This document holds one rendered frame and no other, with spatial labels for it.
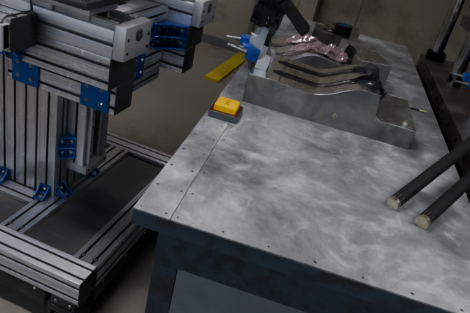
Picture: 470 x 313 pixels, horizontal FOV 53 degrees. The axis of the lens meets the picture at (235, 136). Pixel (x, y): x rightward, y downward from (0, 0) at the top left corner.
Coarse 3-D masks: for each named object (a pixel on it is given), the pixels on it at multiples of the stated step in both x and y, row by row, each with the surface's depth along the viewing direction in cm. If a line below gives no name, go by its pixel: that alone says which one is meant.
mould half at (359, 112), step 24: (264, 72) 141; (288, 72) 147; (360, 72) 147; (264, 96) 139; (288, 96) 138; (312, 96) 136; (336, 96) 134; (360, 96) 133; (384, 96) 154; (312, 120) 139; (336, 120) 137; (360, 120) 136; (384, 120) 136; (408, 120) 140; (408, 144) 135
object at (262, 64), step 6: (234, 48) 143; (240, 48) 142; (252, 48) 142; (246, 54) 141; (252, 54) 141; (258, 54) 140; (270, 54) 140; (252, 60) 142; (258, 60) 141; (264, 60) 140; (270, 60) 140; (258, 66) 142; (264, 66) 141
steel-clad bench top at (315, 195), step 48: (384, 48) 241; (240, 96) 144; (192, 144) 112; (240, 144) 117; (288, 144) 123; (336, 144) 129; (384, 144) 136; (432, 144) 143; (192, 192) 95; (240, 192) 99; (288, 192) 103; (336, 192) 107; (384, 192) 111; (432, 192) 116; (240, 240) 85; (288, 240) 88; (336, 240) 91; (384, 240) 94; (432, 240) 98; (384, 288) 82; (432, 288) 85
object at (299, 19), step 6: (282, 0) 132; (288, 0) 131; (282, 6) 130; (288, 6) 130; (294, 6) 133; (288, 12) 131; (294, 12) 131; (294, 18) 131; (300, 18) 132; (294, 24) 132; (300, 24) 132; (306, 24) 133; (300, 30) 133; (306, 30) 132
